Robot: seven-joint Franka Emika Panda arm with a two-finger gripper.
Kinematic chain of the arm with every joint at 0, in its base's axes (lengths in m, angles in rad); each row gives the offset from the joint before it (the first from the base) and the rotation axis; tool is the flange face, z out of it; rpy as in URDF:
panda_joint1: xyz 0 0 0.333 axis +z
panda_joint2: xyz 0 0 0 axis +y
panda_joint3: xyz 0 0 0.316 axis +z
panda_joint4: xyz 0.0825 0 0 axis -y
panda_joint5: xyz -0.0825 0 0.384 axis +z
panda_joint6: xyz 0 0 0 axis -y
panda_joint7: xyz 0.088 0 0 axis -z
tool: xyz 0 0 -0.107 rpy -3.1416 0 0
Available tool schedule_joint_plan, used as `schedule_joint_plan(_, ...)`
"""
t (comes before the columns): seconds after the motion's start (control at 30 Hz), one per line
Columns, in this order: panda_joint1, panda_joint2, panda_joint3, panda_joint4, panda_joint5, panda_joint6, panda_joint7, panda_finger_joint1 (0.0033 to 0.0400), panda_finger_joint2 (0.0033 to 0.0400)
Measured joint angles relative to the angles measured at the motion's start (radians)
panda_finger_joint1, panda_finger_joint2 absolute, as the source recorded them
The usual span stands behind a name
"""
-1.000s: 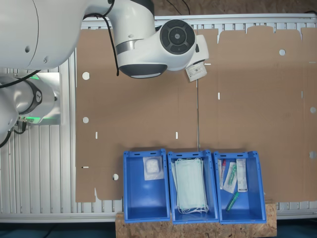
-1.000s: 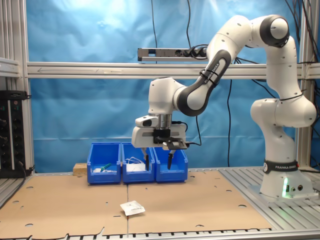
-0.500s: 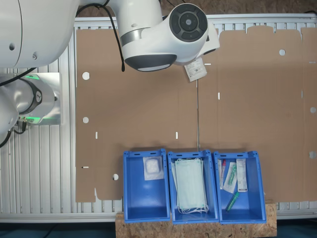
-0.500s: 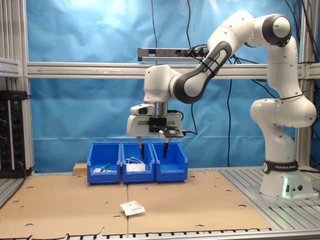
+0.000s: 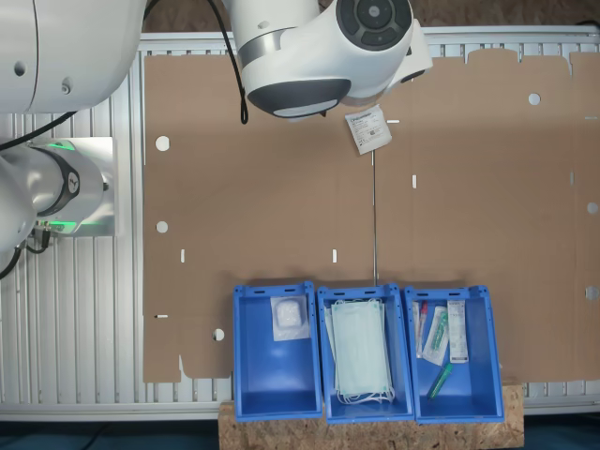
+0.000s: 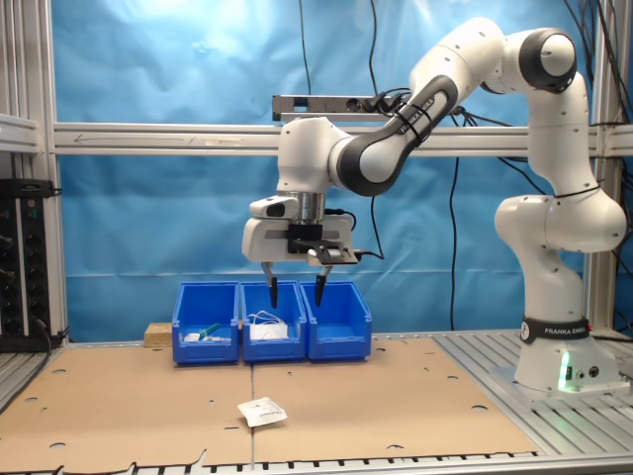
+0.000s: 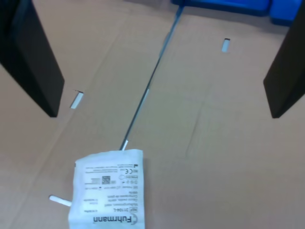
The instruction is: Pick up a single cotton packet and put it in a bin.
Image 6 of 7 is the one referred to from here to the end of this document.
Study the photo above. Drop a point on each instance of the black vertical socket strip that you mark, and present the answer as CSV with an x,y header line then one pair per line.
x,y
34,267
7,267

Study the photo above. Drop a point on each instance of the chipboard wood block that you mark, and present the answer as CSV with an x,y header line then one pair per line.
x,y
158,336

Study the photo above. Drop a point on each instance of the black flat device box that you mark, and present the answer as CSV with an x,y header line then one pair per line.
x,y
25,188

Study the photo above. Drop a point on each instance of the horizontal aluminium frame beam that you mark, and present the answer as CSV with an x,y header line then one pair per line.
x,y
148,138
17,133

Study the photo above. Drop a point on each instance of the brown cardboard sheet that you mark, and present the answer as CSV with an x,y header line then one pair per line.
x,y
123,396
395,396

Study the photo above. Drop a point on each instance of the white printed gauze packet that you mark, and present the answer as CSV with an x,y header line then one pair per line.
x,y
262,411

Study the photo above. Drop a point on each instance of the blue plastic bin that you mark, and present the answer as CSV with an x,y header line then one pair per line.
x,y
205,351
272,351
341,346

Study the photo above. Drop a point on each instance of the white face mask stack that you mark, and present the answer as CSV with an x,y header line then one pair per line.
x,y
269,332

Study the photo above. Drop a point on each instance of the long white printed packet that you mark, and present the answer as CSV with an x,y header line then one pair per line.
x,y
192,337

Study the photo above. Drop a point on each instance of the vertical aluminium frame post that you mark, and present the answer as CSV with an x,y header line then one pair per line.
x,y
605,297
44,74

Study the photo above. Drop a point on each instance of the gripper camera on black bracket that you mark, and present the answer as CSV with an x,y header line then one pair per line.
x,y
304,237

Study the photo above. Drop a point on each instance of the grey power strip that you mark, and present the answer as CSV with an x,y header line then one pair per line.
x,y
321,106

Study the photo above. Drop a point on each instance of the loose green syringe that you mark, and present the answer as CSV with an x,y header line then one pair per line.
x,y
211,328

